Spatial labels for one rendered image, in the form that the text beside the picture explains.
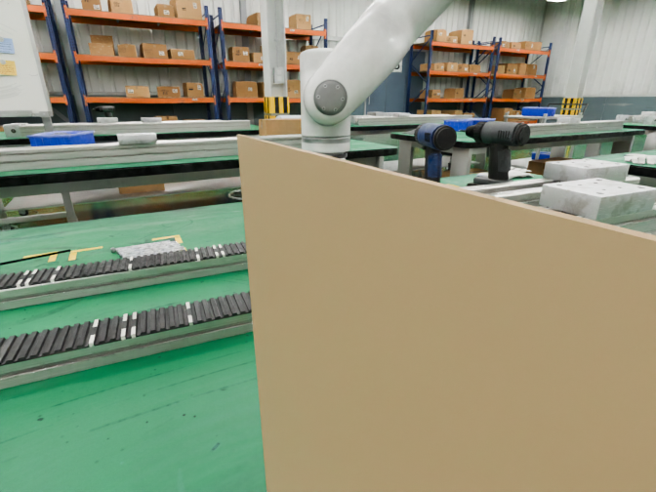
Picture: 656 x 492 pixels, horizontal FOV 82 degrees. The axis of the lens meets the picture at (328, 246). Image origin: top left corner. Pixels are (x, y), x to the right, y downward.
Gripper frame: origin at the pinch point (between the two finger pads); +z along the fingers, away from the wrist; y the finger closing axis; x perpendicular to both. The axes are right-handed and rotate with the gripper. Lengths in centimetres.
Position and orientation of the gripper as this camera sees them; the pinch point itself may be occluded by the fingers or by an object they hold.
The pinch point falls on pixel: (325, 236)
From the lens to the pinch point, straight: 71.7
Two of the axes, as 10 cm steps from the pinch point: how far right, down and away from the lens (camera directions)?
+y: 4.0, 3.3, -8.5
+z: 0.0, 9.3, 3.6
